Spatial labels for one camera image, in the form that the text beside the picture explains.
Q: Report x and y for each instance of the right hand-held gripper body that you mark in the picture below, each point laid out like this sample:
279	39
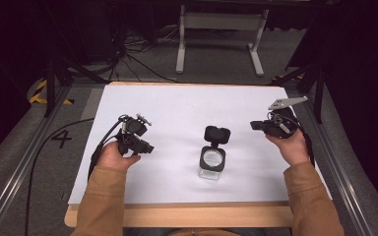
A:
280	126

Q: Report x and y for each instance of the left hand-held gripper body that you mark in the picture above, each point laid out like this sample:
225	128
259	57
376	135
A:
134	126

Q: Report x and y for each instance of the clear jar with black lid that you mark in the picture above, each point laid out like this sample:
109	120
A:
213	157

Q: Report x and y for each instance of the person's right hand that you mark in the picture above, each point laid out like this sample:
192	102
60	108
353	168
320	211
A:
292	147

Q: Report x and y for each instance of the person's left hand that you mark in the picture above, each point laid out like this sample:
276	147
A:
113	157

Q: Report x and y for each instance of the white table sheet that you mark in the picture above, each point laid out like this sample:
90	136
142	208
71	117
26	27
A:
177	108

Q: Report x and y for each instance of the black metal stand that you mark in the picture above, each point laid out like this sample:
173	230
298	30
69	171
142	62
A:
313	78
57	75

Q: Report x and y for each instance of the wooden table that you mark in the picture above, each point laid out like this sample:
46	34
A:
183	214

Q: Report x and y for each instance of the aluminium rail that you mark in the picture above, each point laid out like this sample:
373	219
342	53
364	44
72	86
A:
339	170
23	167

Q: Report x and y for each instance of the white metal table frame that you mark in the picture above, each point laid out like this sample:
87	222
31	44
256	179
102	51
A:
221	21

